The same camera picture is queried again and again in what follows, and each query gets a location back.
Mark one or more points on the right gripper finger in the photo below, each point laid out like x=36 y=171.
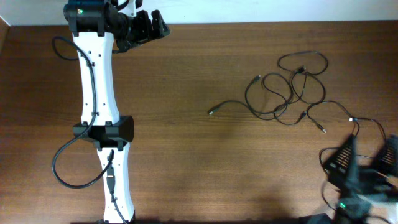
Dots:
x=385 y=160
x=342 y=163

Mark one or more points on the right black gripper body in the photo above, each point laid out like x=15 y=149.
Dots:
x=369 y=185

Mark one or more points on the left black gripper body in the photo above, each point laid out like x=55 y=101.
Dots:
x=140 y=30

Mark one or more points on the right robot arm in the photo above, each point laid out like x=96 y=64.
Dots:
x=357 y=210

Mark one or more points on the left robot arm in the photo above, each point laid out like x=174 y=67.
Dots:
x=101 y=29

